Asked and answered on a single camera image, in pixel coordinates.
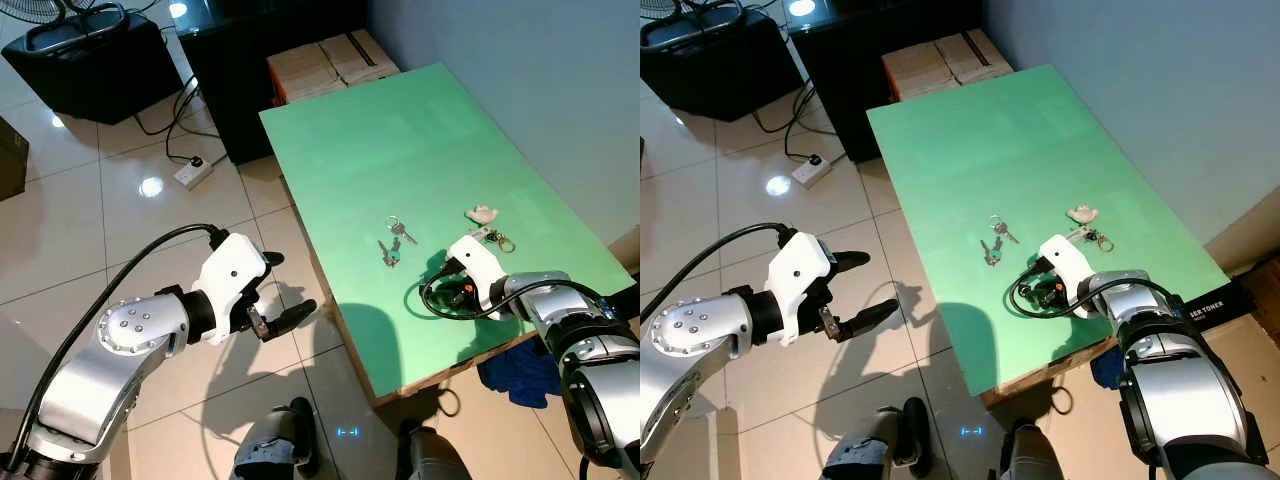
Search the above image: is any key bunch with teal key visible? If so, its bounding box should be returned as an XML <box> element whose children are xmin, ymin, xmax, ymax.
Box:
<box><xmin>979</xmin><ymin>214</ymin><xmax>1022</xmax><ymax>268</ymax></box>
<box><xmin>377</xmin><ymin>214</ymin><xmax>420</xmax><ymax>270</ymax></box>

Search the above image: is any key bunch with white charm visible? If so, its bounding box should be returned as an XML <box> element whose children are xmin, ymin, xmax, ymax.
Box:
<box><xmin>1065</xmin><ymin>204</ymin><xmax>1117</xmax><ymax>254</ymax></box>
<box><xmin>464</xmin><ymin>203</ymin><xmax>518</xmax><ymax>255</ymax></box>

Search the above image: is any white power strip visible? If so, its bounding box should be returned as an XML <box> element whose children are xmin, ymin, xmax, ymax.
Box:
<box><xmin>172</xmin><ymin>155</ymin><xmax>217</xmax><ymax>191</ymax></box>
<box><xmin>791</xmin><ymin>154</ymin><xmax>834</xmax><ymax>190</ymax></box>

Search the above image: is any blue cloth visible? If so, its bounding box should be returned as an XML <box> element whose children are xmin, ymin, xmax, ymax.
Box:
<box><xmin>1089</xmin><ymin>345</ymin><xmax>1127</xmax><ymax>392</ymax></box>
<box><xmin>476</xmin><ymin>344</ymin><xmax>563</xmax><ymax>410</ymax></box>

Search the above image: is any robot left leg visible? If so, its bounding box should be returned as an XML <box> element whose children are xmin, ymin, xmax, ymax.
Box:
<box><xmin>822</xmin><ymin>397</ymin><xmax>932</xmax><ymax>480</ymax></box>
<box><xmin>232</xmin><ymin>397</ymin><xmax>320</xmax><ymax>480</ymax></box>

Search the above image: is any green topped wooden table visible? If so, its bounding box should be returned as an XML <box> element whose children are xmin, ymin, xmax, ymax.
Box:
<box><xmin>258</xmin><ymin>62</ymin><xmax>637</xmax><ymax>403</ymax></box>
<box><xmin>866</xmin><ymin>64</ymin><xmax>1232</xmax><ymax>398</ymax></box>

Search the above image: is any black laser toner box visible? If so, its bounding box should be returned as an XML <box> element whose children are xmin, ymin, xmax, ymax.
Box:
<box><xmin>1163</xmin><ymin>272</ymin><xmax>1280</xmax><ymax>348</ymax></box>
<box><xmin>603</xmin><ymin>284</ymin><xmax>641</xmax><ymax>323</ymax></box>

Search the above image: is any beige wooden panel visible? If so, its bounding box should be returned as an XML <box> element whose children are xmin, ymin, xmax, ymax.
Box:
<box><xmin>1204</xmin><ymin>185</ymin><xmax>1280</xmax><ymax>278</ymax></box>
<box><xmin>604</xmin><ymin>224</ymin><xmax>641</xmax><ymax>278</ymax></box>

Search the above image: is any brown cardboard box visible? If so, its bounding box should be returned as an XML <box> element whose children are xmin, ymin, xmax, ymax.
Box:
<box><xmin>935</xmin><ymin>28</ymin><xmax>1016</xmax><ymax>85</ymax></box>
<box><xmin>882</xmin><ymin>42</ymin><xmax>959</xmax><ymax>103</ymax></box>
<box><xmin>266</xmin><ymin>42</ymin><xmax>347</xmax><ymax>107</ymax></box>
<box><xmin>318</xmin><ymin>28</ymin><xmax>401</xmax><ymax>87</ymax></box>

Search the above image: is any black glass topped cabinet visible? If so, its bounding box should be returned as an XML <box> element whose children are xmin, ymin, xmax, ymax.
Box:
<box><xmin>785</xmin><ymin>0</ymin><xmax>987</xmax><ymax>167</ymax></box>
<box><xmin>175</xmin><ymin>0</ymin><xmax>372</xmax><ymax>167</ymax></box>

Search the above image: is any dark brown box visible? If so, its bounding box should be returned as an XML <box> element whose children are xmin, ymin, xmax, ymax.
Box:
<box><xmin>0</xmin><ymin>115</ymin><xmax>31</xmax><ymax>202</ymax></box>

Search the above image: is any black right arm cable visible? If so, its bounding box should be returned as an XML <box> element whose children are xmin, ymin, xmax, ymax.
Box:
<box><xmin>417</xmin><ymin>268</ymin><xmax>603</xmax><ymax>324</ymax></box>
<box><xmin>1007</xmin><ymin>268</ymin><xmax>1188</xmax><ymax>323</ymax></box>

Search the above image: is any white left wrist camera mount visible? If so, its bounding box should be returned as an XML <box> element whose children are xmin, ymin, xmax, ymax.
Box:
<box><xmin>190</xmin><ymin>233</ymin><xmax>270</xmax><ymax>337</ymax></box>
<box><xmin>767</xmin><ymin>233</ymin><xmax>837</xmax><ymax>347</ymax></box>

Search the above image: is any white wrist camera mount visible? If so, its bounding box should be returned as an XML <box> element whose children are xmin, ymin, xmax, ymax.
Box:
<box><xmin>446</xmin><ymin>236</ymin><xmax>512</xmax><ymax>314</ymax></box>
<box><xmin>190</xmin><ymin>233</ymin><xmax>270</xmax><ymax>337</ymax></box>
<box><xmin>1037</xmin><ymin>234</ymin><xmax>1098</xmax><ymax>312</ymax></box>
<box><xmin>767</xmin><ymin>233</ymin><xmax>837</xmax><ymax>347</ymax></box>

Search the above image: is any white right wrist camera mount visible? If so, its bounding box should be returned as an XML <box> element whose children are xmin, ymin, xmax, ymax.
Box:
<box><xmin>1037</xmin><ymin>234</ymin><xmax>1098</xmax><ymax>312</ymax></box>
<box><xmin>446</xmin><ymin>236</ymin><xmax>512</xmax><ymax>314</ymax></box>

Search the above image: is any black floor power cable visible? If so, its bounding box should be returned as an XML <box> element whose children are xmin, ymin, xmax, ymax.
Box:
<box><xmin>750</xmin><ymin>78</ymin><xmax>843</xmax><ymax>167</ymax></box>
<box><xmin>130</xmin><ymin>75</ymin><xmax>233</xmax><ymax>167</ymax></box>

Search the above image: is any black case with metal handle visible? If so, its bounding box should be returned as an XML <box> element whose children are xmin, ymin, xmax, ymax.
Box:
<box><xmin>640</xmin><ymin>8</ymin><xmax>797</xmax><ymax>124</ymax></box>
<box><xmin>0</xmin><ymin>8</ymin><xmax>187</xmax><ymax>127</ymax></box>

